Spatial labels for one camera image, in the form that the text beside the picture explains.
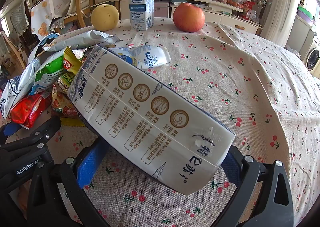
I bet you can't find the dining table orange print cloth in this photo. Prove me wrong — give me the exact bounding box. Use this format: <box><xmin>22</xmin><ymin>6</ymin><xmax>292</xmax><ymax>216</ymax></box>
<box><xmin>30</xmin><ymin>0</ymin><xmax>54</xmax><ymax>41</ymax></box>

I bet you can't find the white blue milk carton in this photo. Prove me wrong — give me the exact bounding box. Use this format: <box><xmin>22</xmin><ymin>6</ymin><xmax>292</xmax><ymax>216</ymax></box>
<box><xmin>66</xmin><ymin>44</ymin><xmax>236</xmax><ymax>195</ymax></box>

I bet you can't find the red apple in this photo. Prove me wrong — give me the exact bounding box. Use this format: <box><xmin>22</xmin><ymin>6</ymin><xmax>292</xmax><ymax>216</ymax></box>
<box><xmin>173</xmin><ymin>3</ymin><xmax>205</xmax><ymax>33</ymax></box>

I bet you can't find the grey wet wipes packet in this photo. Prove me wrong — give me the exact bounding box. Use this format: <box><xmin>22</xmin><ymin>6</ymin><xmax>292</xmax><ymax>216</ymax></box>
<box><xmin>30</xmin><ymin>30</ymin><xmax>121</xmax><ymax>68</ymax></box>

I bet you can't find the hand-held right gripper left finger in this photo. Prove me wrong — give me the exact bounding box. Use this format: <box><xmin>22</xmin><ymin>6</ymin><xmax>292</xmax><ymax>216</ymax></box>
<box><xmin>26</xmin><ymin>139</ymin><xmax>113</xmax><ymax>227</ymax></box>

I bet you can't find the yellow snack wrapper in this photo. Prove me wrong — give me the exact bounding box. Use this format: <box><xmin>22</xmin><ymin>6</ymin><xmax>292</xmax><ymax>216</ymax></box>
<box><xmin>62</xmin><ymin>47</ymin><xmax>84</xmax><ymax>73</ymax></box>

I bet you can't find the cream curtain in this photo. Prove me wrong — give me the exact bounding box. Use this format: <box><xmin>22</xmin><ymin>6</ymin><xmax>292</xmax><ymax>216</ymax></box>
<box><xmin>260</xmin><ymin>0</ymin><xmax>303</xmax><ymax>48</ymax></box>

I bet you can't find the red snack packet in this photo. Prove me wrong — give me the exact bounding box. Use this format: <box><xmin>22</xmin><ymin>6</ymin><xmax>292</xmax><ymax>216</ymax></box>
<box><xmin>10</xmin><ymin>92</ymin><xmax>52</xmax><ymax>129</ymax></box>

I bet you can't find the crushed white yogurt bottle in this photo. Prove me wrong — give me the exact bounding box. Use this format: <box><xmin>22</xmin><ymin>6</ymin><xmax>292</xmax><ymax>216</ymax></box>
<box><xmin>110</xmin><ymin>45</ymin><xmax>172</xmax><ymax>70</ymax></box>

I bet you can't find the yellow pear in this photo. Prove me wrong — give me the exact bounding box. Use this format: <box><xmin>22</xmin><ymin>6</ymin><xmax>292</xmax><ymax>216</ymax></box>
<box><xmin>90</xmin><ymin>4</ymin><xmax>120</xmax><ymax>31</ymax></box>

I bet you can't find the pink storage box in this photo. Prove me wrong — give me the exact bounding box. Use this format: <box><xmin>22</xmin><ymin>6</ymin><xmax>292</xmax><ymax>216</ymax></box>
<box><xmin>154</xmin><ymin>2</ymin><xmax>170</xmax><ymax>18</ymax></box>

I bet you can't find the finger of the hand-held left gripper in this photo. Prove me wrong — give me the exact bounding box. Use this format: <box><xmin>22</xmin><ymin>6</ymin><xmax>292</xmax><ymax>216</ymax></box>
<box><xmin>0</xmin><ymin>116</ymin><xmax>62</xmax><ymax>151</ymax></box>

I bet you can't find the silver foil packet blue print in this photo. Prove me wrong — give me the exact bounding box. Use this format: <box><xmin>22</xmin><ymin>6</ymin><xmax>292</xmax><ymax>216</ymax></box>
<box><xmin>0</xmin><ymin>62</ymin><xmax>38</xmax><ymax>119</ymax></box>

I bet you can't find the wooden chair white cover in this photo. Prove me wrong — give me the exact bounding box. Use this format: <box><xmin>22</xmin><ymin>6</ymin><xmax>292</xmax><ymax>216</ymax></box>
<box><xmin>47</xmin><ymin>0</ymin><xmax>100</xmax><ymax>30</ymax></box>

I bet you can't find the green white snack packet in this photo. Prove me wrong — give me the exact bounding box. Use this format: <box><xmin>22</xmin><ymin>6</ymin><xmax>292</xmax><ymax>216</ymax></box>
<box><xmin>31</xmin><ymin>51</ymin><xmax>67</xmax><ymax>95</ymax></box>

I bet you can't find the cream tv cabinet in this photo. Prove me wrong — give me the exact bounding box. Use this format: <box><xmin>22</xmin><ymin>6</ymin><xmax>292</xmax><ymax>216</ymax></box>
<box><xmin>110</xmin><ymin>0</ymin><xmax>263</xmax><ymax>35</ymax></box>

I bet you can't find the white washing machine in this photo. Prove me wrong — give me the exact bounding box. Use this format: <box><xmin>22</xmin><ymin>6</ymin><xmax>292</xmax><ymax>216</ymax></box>
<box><xmin>302</xmin><ymin>35</ymin><xmax>320</xmax><ymax>79</ymax></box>

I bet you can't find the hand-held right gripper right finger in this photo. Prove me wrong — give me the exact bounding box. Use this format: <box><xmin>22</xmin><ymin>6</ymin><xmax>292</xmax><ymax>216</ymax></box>
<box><xmin>200</xmin><ymin>144</ymin><xmax>294</xmax><ymax>227</ymax></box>

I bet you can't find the white milk bottle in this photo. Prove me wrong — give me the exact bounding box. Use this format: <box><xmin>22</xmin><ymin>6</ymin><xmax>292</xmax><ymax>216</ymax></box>
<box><xmin>128</xmin><ymin>0</ymin><xmax>155</xmax><ymax>31</ymax></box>

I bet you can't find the orange snack packet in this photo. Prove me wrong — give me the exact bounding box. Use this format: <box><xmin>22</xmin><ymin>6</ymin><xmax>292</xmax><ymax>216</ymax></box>
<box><xmin>51</xmin><ymin>85</ymin><xmax>80</xmax><ymax>119</ymax></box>

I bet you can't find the dark wooden chair lace cover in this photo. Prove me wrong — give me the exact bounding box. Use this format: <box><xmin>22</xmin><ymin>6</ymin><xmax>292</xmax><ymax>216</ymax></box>
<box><xmin>10</xmin><ymin>1</ymin><xmax>34</xmax><ymax>53</ymax></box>

